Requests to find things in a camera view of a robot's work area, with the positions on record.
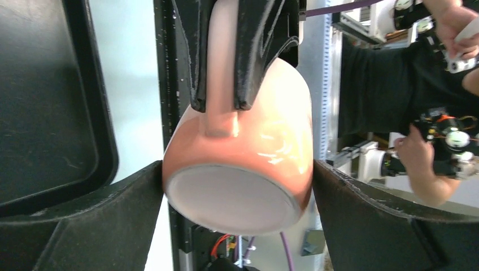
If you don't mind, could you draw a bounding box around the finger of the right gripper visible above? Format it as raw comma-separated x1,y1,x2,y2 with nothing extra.
234,1,301,110
172,1,215,112

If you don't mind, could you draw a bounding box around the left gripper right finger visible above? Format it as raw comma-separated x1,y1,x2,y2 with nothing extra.
312,161,478,270

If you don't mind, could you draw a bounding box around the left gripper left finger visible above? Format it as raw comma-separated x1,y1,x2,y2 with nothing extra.
1,161,163,270

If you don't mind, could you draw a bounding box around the orange translucent cup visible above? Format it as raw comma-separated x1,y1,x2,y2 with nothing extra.
162,1,313,235

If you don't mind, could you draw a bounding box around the operator lower hand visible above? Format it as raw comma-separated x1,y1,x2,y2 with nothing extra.
394,124,436,191

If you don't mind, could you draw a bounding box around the operator upper hand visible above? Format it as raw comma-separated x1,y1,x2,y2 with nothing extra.
423,0,478,59

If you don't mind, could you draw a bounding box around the black rectangular tray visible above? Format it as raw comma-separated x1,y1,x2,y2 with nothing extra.
1,1,118,217

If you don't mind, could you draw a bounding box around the person in black shirt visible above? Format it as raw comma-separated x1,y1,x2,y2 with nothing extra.
338,37,478,136

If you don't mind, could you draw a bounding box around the aluminium frame rail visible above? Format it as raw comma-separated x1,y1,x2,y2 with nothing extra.
298,14,342,160

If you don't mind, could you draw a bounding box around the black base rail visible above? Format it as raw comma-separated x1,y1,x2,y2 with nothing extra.
153,1,210,270

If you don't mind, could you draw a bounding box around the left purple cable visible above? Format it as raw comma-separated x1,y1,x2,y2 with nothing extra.
243,231,297,271

